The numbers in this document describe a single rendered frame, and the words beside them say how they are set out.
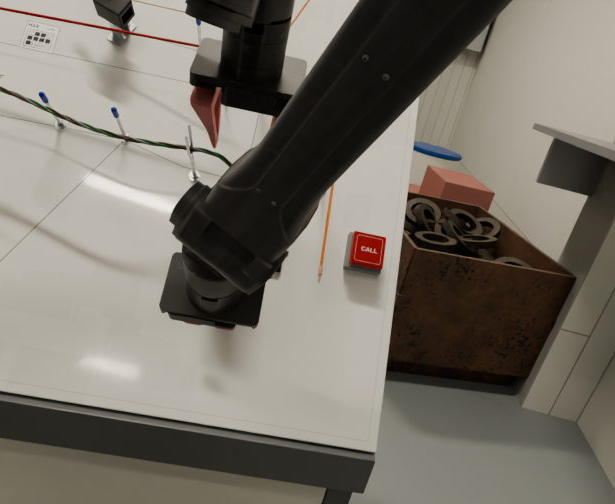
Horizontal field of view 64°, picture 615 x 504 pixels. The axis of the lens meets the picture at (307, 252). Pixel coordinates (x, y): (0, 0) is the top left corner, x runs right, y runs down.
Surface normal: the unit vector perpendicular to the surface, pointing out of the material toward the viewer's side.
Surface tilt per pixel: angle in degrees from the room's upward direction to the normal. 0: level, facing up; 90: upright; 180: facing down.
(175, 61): 53
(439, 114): 90
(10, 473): 90
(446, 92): 90
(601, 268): 90
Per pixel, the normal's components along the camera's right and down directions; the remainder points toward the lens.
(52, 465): 0.03, 0.39
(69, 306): 0.16, -0.24
